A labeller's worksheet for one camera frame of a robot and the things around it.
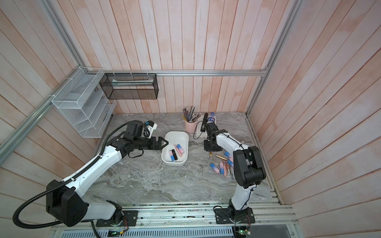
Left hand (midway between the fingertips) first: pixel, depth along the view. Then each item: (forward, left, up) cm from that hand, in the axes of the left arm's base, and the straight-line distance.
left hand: (162, 145), depth 79 cm
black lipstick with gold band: (+4, -6, -18) cm, 19 cm away
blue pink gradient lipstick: (+3, -4, -18) cm, 19 cm away
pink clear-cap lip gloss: (+8, -8, -18) cm, 21 cm away
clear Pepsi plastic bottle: (+31, -32, -12) cm, 46 cm away
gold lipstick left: (+3, -29, -15) cm, 33 cm away
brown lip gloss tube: (-5, -39, -19) cm, 43 cm away
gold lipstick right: (+2, -37, -19) cm, 42 cm away
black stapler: (+26, -26, -15) cm, 39 cm away
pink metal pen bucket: (+24, -16, -14) cm, 32 cm away
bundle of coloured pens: (+29, -16, -9) cm, 34 cm away
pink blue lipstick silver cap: (-5, -35, -18) cm, 40 cm away
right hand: (+9, -28, -15) cm, 33 cm away
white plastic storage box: (+6, -7, -19) cm, 21 cm away
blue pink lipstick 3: (-3, -41, -17) cm, 45 cm away
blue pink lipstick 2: (+5, -41, -18) cm, 45 cm away
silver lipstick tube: (-7, -41, -18) cm, 45 cm away
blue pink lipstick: (+9, -9, -18) cm, 22 cm away
